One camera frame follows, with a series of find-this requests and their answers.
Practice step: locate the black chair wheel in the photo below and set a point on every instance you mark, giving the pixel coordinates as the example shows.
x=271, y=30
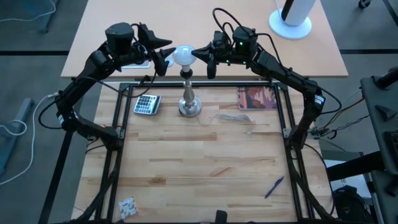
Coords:
x=363, y=3

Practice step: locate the small white round cap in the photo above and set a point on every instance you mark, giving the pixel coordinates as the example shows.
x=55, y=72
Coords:
x=170, y=62

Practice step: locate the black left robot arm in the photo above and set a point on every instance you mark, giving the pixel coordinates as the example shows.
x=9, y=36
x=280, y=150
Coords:
x=84, y=77

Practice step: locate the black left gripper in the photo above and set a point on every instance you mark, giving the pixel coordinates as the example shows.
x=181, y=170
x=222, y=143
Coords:
x=144, y=51

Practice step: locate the white round stand base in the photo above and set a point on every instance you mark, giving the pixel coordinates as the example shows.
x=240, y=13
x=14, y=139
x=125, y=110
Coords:
x=290, y=29

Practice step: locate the black aluminium table frame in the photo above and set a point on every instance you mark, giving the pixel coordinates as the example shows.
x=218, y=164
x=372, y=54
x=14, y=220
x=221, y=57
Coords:
x=248, y=83

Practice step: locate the white flood lightbulb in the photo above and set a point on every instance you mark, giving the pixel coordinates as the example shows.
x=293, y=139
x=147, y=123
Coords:
x=184, y=55

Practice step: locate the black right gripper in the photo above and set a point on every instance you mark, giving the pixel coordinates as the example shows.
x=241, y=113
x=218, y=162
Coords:
x=225, y=53

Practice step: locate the grey equipment cart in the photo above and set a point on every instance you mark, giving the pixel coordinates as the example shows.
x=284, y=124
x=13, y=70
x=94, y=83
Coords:
x=379, y=124

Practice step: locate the light wooden desk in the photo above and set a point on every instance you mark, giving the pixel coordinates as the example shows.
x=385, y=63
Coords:
x=186, y=18

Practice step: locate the blue-grey table leg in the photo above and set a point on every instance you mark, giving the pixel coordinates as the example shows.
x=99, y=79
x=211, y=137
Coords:
x=46, y=18
x=21, y=109

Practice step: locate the small printed sticker sheet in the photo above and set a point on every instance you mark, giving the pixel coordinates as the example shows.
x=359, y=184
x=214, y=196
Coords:
x=128, y=208

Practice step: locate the grey desk calculator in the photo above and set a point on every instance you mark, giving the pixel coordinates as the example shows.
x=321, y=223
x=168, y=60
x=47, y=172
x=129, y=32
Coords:
x=146, y=104

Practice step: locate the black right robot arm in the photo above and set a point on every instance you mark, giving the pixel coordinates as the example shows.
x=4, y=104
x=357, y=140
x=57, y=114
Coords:
x=289, y=77

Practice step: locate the white flat box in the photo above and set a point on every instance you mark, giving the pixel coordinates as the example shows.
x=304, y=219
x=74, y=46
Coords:
x=140, y=64

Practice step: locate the silver table lamp base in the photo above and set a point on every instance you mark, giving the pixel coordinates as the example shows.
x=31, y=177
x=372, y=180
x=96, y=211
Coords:
x=190, y=107

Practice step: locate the black backpack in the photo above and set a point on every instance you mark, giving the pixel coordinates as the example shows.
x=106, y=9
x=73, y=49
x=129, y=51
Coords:
x=351, y=205

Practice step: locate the blue pen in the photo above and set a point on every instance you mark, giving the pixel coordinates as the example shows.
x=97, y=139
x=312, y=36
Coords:
x=274, y=187

